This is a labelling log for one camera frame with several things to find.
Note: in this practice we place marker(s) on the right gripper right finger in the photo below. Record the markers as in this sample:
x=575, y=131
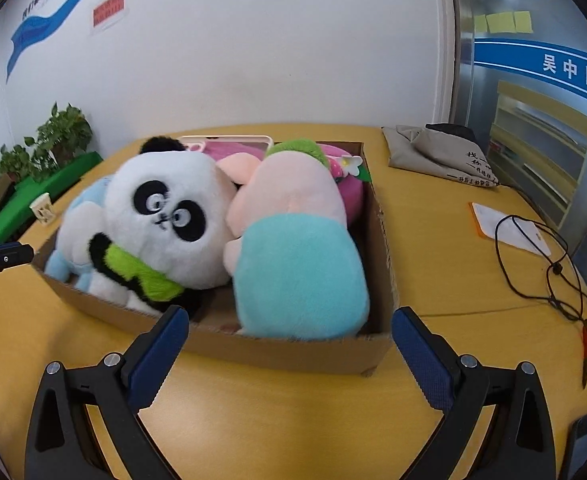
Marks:
x=518, y=443

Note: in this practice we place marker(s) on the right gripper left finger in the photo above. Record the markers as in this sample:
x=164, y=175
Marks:
x=62, y=443

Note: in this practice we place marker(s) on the blue plush toy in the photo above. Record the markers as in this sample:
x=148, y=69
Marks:
x=88, y=214

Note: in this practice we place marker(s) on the green mat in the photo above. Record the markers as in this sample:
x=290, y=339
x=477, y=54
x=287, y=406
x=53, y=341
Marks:
x=17, y=212

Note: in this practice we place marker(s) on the black smartphone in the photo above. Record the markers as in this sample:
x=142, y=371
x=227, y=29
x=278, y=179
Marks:
x=576, y=449

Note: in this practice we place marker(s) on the patterned paper cup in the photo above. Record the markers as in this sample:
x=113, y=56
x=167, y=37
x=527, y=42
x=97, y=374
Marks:
x=42, y=208

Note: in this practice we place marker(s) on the potted green plant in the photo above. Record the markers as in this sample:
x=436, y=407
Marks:
x=56, y=143

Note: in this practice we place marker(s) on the cardboard box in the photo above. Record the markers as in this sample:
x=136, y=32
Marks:
x=354, y=355

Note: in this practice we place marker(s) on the panda plush toy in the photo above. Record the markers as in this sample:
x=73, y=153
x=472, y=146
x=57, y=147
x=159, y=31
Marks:
x=165, y=230

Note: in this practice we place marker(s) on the white paper sheet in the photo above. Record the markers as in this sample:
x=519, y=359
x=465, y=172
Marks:
x=509, y=230

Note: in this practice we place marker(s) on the pastel plush doll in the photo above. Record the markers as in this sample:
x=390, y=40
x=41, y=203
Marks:
x=296, y=271

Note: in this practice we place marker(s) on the pink framed tablet case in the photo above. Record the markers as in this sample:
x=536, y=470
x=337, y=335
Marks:
x=201, y=143

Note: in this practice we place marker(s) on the grey cloth bag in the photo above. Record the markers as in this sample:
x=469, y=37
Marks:
x=439, y=154

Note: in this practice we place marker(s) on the pink plush bear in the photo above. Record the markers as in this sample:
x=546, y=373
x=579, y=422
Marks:
x=349, y=186

